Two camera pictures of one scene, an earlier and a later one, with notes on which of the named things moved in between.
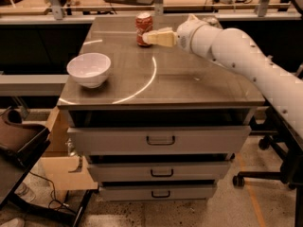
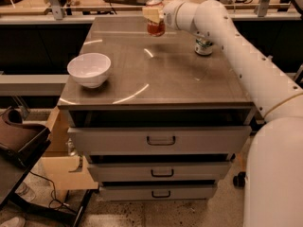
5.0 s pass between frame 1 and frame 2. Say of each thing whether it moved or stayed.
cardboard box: stayed
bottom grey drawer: stayed
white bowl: stayed
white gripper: moved
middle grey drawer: stayed
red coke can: moved
